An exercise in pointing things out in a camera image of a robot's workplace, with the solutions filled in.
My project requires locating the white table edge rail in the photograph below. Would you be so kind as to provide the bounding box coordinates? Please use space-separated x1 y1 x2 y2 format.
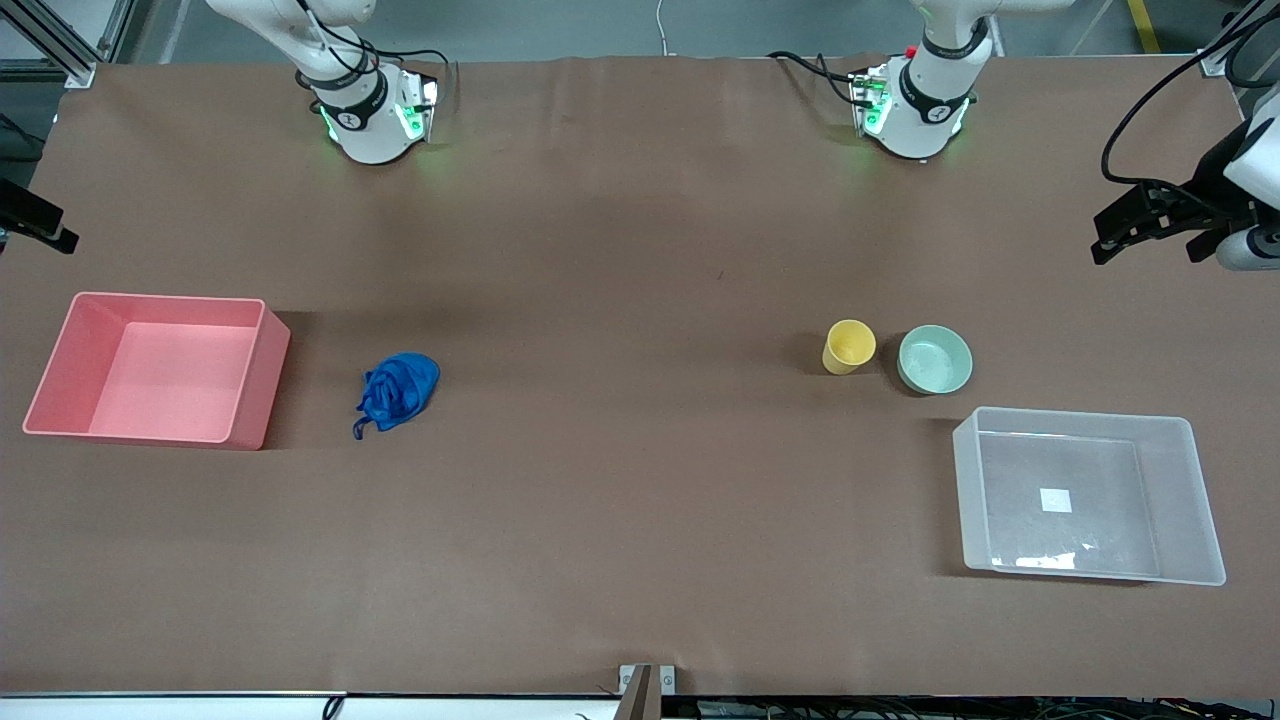
0 692 623 720

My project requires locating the aluminium frame profile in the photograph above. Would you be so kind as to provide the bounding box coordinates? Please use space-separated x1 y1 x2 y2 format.
0 0 98 89
1200 0 1280 79

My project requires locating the yellow plastic cup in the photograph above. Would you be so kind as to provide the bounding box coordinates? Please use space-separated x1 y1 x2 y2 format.
822 319 878 376

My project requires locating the pink plastic bin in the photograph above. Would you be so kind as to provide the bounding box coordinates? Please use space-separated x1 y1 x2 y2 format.
22 292 292 451

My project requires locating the blue cloth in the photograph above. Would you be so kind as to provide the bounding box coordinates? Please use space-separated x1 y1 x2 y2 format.
352 352 441 441

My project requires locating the mint green bowl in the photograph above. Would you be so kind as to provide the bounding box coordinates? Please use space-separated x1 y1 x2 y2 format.
897 325 974 395

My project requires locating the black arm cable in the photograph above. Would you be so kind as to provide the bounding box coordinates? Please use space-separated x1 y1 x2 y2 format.
1101 0 1280 191
293 0 379 83

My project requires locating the black left base cable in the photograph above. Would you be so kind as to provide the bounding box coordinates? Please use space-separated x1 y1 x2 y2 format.
767 50 883 107

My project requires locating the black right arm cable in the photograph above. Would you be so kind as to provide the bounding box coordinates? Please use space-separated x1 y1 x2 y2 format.
293 0 379 83

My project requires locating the brown table cover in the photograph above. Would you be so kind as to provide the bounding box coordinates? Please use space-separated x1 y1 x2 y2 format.
0 55 1280 698

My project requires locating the black right base cable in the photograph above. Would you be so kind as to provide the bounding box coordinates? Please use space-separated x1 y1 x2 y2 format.
375 46 461 111

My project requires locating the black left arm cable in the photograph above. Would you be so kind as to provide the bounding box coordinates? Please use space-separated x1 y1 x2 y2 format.
1101 0 1280 191

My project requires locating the clear plastic storage box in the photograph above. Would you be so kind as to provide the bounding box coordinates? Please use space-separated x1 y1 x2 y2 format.
952 406 1227 587

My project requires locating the metal table edge bracket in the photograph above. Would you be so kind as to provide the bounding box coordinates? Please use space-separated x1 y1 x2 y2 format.
618 664 678 720

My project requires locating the black base cable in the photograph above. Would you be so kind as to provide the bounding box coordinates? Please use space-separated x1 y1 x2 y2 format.
375 46 461 111
767 50 883 107

